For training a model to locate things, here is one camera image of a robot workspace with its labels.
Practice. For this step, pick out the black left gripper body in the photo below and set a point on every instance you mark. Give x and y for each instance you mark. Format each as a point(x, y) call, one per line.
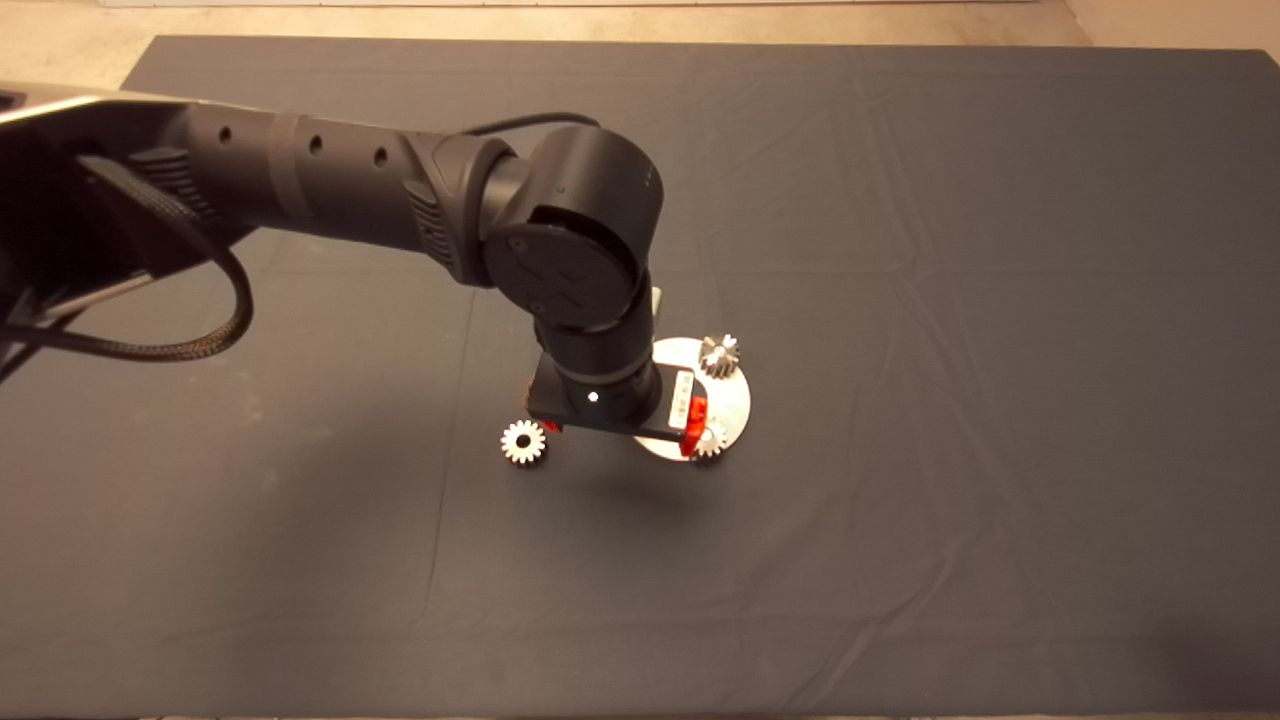
point(542, 400)

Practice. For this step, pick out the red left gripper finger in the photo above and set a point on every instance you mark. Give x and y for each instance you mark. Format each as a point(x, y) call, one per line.
point(551, 427)
point(700, 410)

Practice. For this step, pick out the small steel gear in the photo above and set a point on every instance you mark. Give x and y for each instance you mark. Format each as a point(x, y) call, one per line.
point(523, 441)
point(719, 355)
point(713, 440)

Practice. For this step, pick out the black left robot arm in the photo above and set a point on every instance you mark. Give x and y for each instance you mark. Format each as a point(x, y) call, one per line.
point(330, 180)

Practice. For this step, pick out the round metal plate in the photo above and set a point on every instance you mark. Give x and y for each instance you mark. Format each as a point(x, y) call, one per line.
point(735, 405)

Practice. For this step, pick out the dark grey table cloth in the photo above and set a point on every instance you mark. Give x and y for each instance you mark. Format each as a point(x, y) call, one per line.
point(950, 250)

